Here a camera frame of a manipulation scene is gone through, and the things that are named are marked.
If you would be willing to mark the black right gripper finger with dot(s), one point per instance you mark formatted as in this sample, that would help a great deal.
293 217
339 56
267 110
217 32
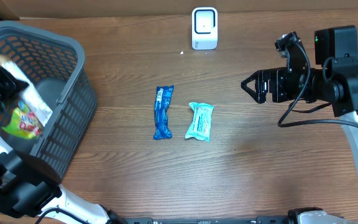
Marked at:
259 94
252 77

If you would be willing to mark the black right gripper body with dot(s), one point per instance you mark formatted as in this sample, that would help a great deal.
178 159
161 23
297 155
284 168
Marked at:
286 84

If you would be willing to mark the green gummy candy bag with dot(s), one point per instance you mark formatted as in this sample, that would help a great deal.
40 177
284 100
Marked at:
24 123

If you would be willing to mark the white tube gold cap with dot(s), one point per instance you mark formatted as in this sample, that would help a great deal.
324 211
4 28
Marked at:
29 95

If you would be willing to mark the teal wet wipes pack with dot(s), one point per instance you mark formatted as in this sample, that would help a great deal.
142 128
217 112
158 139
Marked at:
200 127

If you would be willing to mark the blue snack wrapper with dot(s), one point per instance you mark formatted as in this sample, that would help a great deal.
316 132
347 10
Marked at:
161 106

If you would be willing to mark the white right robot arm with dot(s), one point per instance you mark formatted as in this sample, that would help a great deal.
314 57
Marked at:
335 82

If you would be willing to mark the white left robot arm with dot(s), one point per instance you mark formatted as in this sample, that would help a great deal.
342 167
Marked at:
29 186

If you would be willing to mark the white barcode scanner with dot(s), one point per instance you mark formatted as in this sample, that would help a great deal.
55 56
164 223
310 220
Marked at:
204 28

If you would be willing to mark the grey plastic basket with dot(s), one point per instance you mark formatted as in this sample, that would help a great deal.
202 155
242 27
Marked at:
55 65

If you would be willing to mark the cardboard back panel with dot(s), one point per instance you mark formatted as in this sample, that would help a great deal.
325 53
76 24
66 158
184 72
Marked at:
15 9

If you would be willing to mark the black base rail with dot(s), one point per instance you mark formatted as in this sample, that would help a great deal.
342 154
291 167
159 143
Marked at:
258 220

